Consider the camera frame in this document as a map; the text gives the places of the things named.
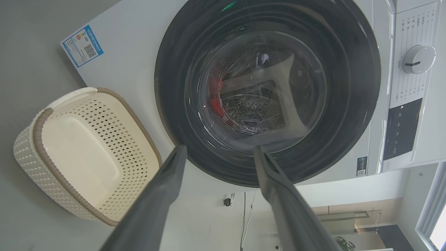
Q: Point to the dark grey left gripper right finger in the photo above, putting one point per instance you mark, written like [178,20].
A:
[292,216]

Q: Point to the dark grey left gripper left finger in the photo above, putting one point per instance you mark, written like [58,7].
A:
[153,202]

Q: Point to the washing machine glass door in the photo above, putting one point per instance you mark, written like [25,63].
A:
[174,104]

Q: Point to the red and white garment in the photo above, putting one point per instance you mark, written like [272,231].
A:
[216,104]

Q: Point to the cream perforated laundry basket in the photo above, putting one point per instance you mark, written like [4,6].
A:
[80,150]

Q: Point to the steel perforated washer drum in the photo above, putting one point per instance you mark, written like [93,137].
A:
[251,111]

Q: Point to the black washer display panel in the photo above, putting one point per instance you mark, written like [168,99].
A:
[402,129]

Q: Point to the white front-load washing machine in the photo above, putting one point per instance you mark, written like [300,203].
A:
[132,62]

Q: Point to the white control dial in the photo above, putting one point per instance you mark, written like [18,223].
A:
[418,59]

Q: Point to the small QR code sticker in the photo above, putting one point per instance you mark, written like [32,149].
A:
[362,166]

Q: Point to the blue energy label sticker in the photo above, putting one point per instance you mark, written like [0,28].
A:
[82,46]

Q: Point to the black wall plug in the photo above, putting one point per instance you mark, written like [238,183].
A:
[228,201]

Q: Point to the white window frame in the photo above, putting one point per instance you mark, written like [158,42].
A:
[430,216]

